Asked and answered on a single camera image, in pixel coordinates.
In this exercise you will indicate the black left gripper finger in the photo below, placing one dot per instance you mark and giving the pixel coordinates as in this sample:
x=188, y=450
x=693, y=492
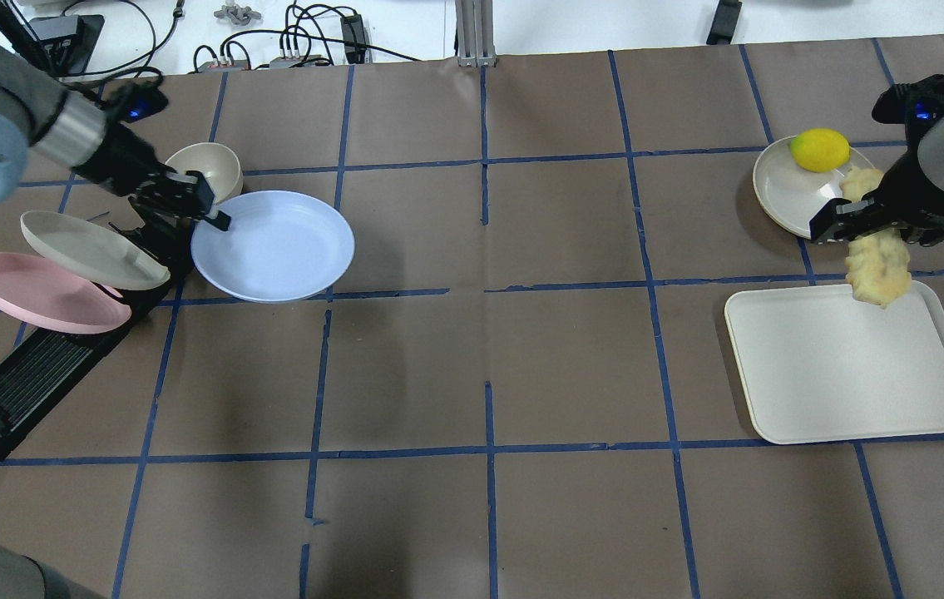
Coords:
x=195, y=200

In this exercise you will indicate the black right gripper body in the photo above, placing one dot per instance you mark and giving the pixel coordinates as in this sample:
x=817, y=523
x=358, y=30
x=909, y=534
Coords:
x=911, y=189

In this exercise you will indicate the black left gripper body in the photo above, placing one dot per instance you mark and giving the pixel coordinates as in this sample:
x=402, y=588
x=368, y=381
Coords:
x=121, y=160

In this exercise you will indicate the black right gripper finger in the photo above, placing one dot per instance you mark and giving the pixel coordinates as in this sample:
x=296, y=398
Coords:
x=841, y=220

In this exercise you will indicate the blue plate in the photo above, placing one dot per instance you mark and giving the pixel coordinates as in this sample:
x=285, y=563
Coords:
x=280, y=246

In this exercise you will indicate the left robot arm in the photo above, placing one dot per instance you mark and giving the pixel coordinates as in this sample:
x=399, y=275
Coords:
x=93, y=140

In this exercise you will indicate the cream round plate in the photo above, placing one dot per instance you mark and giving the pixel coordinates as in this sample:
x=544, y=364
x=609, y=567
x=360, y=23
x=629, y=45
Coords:
x=790, y=194

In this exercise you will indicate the cream plate in rack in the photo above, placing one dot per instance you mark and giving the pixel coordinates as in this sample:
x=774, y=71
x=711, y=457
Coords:
x=100, y=255

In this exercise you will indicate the pink plate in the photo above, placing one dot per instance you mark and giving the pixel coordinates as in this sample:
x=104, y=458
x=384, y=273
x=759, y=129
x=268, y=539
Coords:
x=39, y=292

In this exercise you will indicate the cream bowl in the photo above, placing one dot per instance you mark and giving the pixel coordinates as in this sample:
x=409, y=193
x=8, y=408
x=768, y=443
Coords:
x=218, y=163

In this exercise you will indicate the yellow lemon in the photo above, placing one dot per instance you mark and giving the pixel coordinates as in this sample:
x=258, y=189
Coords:
x=820, y=149

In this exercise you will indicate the black monitor stand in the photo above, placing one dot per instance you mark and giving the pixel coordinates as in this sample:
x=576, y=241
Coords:
x=61, y=46

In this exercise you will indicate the white rectangular tray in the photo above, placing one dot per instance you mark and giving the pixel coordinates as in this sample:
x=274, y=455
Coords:
x=817, y=365

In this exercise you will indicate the black dish rack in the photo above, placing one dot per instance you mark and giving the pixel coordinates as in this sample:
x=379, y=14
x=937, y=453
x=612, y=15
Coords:
x=47, y=365

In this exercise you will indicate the black power adapter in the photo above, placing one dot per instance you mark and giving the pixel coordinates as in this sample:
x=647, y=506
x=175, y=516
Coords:
x=355, y=39

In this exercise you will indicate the aluminium frame post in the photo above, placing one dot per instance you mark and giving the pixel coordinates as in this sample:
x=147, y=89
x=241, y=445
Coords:
x=475, y=43

